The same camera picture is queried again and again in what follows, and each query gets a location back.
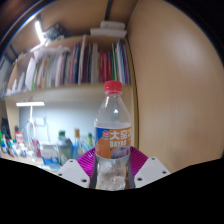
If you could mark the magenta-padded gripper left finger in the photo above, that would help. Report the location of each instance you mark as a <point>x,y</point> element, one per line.
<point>72,171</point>

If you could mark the ceiling light strip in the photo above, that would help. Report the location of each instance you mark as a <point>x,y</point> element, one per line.
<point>39,31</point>

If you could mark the under-shelf light bar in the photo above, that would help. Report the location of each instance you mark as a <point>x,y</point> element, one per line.
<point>30,104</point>

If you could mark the clear bottle green cap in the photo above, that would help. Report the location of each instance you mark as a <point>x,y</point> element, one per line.
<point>90,140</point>

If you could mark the red and white jar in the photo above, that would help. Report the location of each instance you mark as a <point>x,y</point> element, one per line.
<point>19,137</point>

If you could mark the clear bottle yellow cap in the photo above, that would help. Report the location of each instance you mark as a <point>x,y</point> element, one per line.
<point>77,143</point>

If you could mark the clear water bottle red cap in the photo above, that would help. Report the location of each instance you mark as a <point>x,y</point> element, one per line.
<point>111,140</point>

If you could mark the white wall power strip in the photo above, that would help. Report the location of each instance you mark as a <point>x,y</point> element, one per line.
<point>40,121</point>

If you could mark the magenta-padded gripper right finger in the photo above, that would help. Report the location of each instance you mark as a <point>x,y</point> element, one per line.
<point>151,170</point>

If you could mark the magenta box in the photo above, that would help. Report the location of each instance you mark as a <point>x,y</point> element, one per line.
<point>37,148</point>

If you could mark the wooden shelf unit with books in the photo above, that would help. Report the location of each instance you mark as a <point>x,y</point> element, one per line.
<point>66,93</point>

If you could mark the blue and white carton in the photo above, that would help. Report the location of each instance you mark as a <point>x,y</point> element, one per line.
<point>50,155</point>

